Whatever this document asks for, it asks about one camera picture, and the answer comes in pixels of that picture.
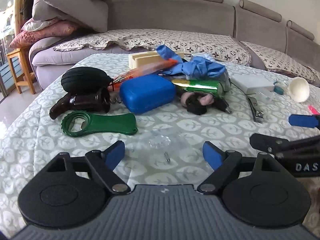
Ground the clear adhesive wall hook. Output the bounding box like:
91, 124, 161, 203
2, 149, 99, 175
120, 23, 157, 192
132, 128, 190, 165

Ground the green gold battery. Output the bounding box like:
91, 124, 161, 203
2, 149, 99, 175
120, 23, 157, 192
171, 79, 225, 97

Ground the pink black hair scrunchie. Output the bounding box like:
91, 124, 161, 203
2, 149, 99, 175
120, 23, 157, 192
180, 92, 232, 115

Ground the grey cushion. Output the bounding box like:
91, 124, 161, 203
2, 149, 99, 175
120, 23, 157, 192
32, 0, 108, 33

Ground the silver nail clipper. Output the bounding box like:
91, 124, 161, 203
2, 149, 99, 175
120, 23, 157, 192
246, 96, 264, 124

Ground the orange plastic wrapper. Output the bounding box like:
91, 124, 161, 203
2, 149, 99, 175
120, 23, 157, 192
108, 56, 178, 91

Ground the blue nitrile glove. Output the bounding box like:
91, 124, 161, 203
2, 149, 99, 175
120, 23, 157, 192
156, 45, 227, 79

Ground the pink floral pillow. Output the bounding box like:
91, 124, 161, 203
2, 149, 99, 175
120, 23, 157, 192
9, 21, 80, 49

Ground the pink clothespin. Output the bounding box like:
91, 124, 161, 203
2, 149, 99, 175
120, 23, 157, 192
308, 105, 320, 115

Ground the patterned quilted table cover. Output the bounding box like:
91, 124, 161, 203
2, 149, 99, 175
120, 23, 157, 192
0, 52, 320, 239

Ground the middle patterned seat cover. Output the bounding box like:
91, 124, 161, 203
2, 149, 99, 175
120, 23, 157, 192
242, 41, 319, 87

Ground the white paper cup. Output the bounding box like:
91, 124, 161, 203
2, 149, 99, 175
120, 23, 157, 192
288, 77, 310, 103

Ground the blue plastic box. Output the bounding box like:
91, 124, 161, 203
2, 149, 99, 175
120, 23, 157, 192
119, 74, 176, 114

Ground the green bottle opener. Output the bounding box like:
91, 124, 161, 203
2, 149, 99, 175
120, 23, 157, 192
61, 111, 138, 137

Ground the wooden stool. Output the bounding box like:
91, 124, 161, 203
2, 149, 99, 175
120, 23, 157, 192
6, 47, 36, 94

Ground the cream wooden holder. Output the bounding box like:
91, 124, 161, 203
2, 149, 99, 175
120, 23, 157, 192
128, 50, 185, 69

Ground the white flat box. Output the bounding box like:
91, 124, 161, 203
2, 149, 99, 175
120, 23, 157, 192
230, 74, 274, 95

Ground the black zip pouch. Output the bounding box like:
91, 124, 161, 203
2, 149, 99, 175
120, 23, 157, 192
61, 67, 113, 95

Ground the clear small plastic cap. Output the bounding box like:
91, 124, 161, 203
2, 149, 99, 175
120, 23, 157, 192
255, 90, 273, 103

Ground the patterned sofa seat cover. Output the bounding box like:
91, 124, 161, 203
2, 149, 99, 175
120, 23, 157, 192
54, 29, 252, 65

